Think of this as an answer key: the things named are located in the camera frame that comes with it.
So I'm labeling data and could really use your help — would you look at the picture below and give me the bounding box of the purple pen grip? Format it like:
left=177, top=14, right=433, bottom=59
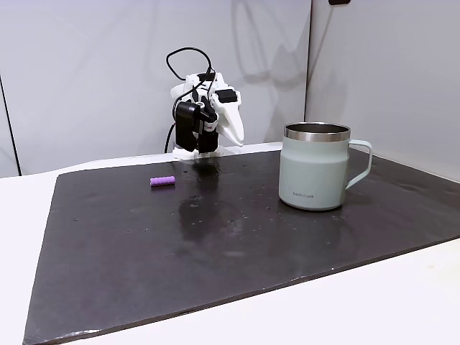
left=149, top=175, right=176, bottom=188

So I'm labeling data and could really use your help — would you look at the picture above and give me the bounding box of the pale green steel mug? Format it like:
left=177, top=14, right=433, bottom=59
left=278, top=121, right=374, bottom=212

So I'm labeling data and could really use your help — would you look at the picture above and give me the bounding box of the black table mat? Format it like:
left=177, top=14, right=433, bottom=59
left=22, top=147, right=460, bottom=345

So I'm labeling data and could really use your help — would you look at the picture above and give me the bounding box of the black camera box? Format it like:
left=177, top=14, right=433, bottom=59
left=174, top=101, right=203, bottom=152

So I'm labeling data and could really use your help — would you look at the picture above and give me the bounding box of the black power cable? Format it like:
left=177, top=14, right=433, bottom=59
left=164, top=123, right=178, bottom=154

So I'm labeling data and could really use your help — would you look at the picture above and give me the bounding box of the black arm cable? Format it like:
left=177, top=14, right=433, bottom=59
left=165, top=47, right=217, bottom=109

